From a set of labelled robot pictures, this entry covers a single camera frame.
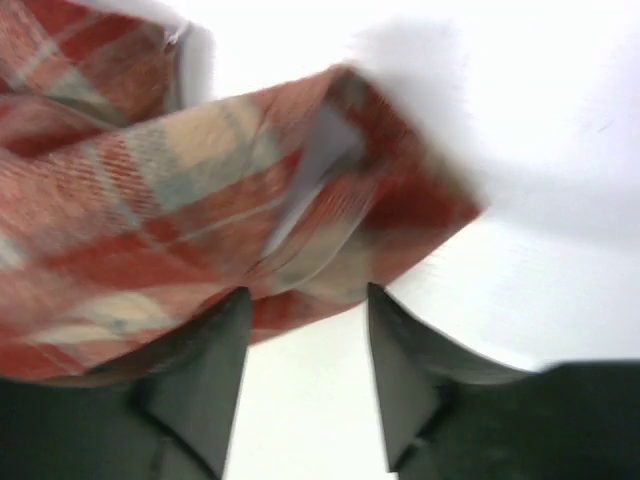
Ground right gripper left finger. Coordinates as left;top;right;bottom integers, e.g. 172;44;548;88
1;288;250;479

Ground red plaid skirt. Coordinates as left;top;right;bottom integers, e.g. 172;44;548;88
1;1;479;381

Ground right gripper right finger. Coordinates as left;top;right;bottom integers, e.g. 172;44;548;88
367;284;639;480

